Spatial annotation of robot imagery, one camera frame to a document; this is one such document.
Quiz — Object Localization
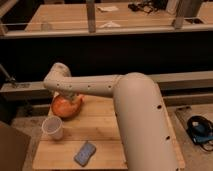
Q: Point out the black and blue headphones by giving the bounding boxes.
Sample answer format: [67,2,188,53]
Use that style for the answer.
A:
[186,115,213,152]

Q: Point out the white crumpled paper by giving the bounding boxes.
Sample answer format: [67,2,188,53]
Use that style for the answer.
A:
[99,21,121,28]

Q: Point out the white paper cup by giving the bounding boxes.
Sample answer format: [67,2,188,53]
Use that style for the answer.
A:
[42,116,63,140]

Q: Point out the grey metal post right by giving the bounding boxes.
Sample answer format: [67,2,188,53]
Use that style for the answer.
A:
[172,0,204,29]

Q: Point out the black cables bundle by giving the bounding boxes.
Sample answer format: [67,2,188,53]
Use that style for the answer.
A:
[127,0,167,15]

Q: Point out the orange ceramic bowl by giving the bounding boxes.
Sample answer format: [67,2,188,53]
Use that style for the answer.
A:
[51,95,83,118]

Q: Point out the clear plastic bottle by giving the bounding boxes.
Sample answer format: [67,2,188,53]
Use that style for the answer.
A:
[41,21,51,31]

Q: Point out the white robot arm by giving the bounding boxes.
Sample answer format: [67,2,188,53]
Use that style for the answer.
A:
[43,63,179,171]

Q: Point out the grey metal post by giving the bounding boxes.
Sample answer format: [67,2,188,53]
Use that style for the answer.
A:
[86,0,96,33]
[172,0,204,29]

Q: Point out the blue sponge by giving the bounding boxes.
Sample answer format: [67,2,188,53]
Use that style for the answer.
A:
[74,141,96,167]

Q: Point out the orange pepper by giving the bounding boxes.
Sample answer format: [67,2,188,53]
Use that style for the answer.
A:
[70,94,84,105]

